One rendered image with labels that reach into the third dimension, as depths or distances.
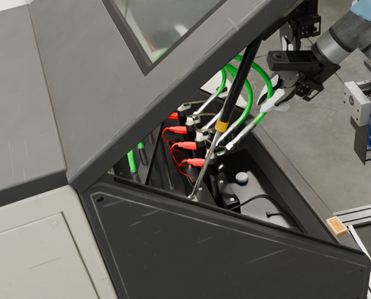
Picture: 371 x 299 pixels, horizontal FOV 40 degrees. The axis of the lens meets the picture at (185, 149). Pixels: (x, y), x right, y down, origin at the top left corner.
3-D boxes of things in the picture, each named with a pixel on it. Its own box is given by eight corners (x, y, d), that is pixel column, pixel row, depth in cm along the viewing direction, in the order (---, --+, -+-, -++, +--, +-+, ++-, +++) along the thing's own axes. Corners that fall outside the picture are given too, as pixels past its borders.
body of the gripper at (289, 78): (307, 104, 124) (345, 72, 117) (282, 92, 119) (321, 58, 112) (297, 83, 129) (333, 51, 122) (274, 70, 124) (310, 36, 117)
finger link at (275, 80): (270, 111, 131) (297, 91, 125) (254, 103, 128) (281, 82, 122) (268, 102, 133) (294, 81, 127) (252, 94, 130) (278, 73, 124)
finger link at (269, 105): (276, 125, 128) (302, 100, 123) (260, 118, 124) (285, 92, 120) (272, 117, 130) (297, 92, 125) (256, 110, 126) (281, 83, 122)
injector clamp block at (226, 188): (243, 236, 146) (240, 199, 136) (211, 248, 144) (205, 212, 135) (202, 167, 172) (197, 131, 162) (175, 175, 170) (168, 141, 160)
